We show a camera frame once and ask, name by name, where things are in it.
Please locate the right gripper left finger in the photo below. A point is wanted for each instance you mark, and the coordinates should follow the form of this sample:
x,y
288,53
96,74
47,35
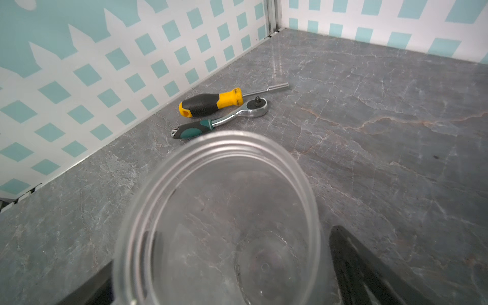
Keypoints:
x,y
97,290

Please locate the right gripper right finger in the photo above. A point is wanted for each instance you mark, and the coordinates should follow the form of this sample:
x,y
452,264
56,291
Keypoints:
x,y
358,271

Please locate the peanut jar red lid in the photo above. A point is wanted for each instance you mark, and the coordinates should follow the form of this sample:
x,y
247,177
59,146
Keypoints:
x,y
228,218

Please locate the yellow black screwdriver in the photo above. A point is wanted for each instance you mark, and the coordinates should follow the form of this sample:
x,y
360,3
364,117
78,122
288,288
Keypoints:
x,y
206,104

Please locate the green handled screwdriver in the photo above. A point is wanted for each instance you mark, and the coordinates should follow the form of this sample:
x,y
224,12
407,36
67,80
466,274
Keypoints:
x,y
251,109

